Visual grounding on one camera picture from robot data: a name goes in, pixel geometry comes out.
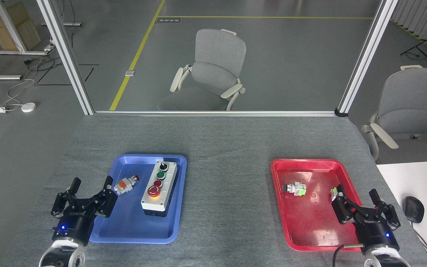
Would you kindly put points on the red push button switch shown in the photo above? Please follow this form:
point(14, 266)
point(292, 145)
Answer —
point(123, 186)

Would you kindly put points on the black selector switch green block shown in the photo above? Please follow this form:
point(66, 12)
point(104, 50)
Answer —
point(294, 189)

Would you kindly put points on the grey office chair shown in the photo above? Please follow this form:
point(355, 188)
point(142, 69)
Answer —
point(215, 70)
point(410, 107)

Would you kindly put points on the grey felt table cover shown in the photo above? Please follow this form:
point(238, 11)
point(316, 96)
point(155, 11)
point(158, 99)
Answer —
point(228, 148)

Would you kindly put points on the cardboard box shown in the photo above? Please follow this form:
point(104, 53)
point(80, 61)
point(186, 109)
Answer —
point(28, 35)

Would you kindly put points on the grey floor label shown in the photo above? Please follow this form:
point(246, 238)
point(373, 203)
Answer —
point(169, 20)

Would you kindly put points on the silver aluminium rail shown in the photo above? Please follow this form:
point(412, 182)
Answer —
point(213, 113)

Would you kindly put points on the white four-button control box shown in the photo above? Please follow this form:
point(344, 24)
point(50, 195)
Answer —
point(159, 189)

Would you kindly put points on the white side table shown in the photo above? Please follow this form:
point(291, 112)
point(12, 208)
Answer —
point(421, 181)

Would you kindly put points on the white round floor device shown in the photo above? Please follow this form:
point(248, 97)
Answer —
point(28, 107)

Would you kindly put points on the black computer mouse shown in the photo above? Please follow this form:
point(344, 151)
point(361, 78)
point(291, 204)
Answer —
point(413, 209)

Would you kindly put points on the blue plastic tray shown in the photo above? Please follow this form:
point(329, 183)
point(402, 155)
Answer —
point(139, 222)

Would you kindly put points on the red plastic tray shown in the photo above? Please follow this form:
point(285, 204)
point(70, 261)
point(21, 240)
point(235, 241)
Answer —
point(310, 218)

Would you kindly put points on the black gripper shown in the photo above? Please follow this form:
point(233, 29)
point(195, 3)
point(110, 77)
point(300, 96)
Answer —
point(74, 230)
point(378, 235)

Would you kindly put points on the white power strip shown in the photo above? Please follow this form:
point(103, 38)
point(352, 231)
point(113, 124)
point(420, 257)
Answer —
point(49, 47)

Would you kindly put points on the silver aluminium post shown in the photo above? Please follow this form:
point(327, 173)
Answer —
point(65, 55)
point(365, 59)

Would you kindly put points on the green push button switch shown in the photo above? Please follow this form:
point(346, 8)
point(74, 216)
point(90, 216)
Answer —
point(334, 193)

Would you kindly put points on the white pleated curtain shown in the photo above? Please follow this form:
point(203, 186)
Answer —
point(421, 18)

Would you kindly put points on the metal floor socket plate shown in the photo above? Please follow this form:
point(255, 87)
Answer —
point(130, 73)

